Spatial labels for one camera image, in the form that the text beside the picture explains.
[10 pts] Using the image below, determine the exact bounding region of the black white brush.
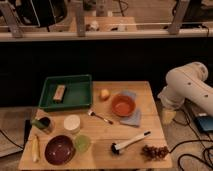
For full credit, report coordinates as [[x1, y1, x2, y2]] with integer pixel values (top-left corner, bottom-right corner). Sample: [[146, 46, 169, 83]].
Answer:
[[111, 131, 151, 155]]

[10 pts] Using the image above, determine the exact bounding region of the light green cup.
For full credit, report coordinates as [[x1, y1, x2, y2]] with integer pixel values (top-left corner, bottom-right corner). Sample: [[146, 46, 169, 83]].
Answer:
[[74, 135, 91, 153]]

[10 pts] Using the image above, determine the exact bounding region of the red orange bowl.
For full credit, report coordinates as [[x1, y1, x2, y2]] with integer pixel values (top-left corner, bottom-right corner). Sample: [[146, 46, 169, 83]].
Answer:
[[111, 94, 136, 117]]

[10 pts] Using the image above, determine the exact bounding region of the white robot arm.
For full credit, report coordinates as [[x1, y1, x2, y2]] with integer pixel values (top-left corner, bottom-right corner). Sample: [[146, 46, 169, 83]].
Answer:
[[158, 62, 213, 124]]

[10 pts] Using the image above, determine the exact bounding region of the green plastic tray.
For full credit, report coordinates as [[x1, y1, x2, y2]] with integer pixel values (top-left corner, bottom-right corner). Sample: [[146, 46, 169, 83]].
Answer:
[[39, 74, 93, 111]]

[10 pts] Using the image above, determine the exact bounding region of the blue device on floor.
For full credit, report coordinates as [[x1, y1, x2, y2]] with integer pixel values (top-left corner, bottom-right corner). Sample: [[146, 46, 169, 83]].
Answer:
[[195, 116, 213, 133]]

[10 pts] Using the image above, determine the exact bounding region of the metal frame rail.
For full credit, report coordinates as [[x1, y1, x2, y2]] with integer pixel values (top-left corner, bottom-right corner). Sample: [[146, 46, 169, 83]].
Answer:
[[0, 0, 213, 42]]

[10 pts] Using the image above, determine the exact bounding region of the wooden block with sponge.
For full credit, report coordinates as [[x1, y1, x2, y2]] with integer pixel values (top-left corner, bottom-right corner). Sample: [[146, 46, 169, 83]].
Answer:
[[53, 85, 66, 102]]

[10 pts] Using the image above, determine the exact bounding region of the dark maroon bowl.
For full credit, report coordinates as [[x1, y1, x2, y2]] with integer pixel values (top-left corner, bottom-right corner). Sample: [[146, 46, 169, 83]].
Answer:
[[44, 135, 75, 165]]

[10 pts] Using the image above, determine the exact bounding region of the bunch of dark grapes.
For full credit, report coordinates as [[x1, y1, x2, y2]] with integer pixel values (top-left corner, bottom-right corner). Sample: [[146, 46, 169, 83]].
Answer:
[[141, 145, 169, 161]]

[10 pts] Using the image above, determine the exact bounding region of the black cable on floor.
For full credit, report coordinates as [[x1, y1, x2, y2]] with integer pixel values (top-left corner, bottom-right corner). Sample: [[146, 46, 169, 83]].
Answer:
[[169, 106, 213, 171]]

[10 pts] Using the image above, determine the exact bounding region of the yellow red apple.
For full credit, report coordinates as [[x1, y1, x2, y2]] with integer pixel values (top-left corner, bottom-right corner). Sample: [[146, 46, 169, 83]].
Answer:
[[100, 89, 110, 101]]

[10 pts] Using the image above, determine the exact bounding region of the blue grey cloth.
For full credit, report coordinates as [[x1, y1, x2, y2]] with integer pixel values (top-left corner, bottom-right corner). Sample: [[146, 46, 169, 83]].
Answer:
[[120, 90, 141, 127]]

